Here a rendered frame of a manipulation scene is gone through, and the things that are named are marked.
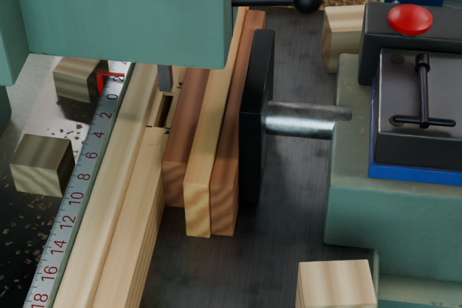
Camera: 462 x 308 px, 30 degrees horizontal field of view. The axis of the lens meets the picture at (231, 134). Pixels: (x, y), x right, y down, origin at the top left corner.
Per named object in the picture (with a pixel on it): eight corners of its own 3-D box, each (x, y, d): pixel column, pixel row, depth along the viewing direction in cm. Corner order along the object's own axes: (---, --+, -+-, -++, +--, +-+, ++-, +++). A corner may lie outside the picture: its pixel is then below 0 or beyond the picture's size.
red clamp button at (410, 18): (432, 40, 58) (434, 28, 57) (386, 37, 58) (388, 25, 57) (430, 14, 60) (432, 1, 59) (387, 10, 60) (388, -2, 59)
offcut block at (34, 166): (31, 160, 80) (25, 133, 77) (76, 166, 79) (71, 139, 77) (16, 191, 77) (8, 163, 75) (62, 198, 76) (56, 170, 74)
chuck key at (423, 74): (454, 135, 53) (458, 123, 53) (391, 128, 54) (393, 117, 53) (450, 64, 58) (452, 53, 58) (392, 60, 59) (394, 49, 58)
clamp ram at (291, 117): (342, 213, 61) (354, 122, 55) (238, 203, 62) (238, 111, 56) (347, 126, 68) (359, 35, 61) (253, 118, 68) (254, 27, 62)
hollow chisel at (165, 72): (171, 92, 64) (167, 39, 60) (159, 91, 64) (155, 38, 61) (173, 84, 65) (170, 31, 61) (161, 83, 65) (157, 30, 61)
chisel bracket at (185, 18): (225, 89, 59) (225, -15, 53) (27, 71, 60) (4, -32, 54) (240, 24, 64) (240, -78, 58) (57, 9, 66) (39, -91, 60)
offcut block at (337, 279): (368, 345, 54) (377, 303, 51) (300, 348, 54) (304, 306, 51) (360, 301, 57) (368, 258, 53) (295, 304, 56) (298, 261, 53)
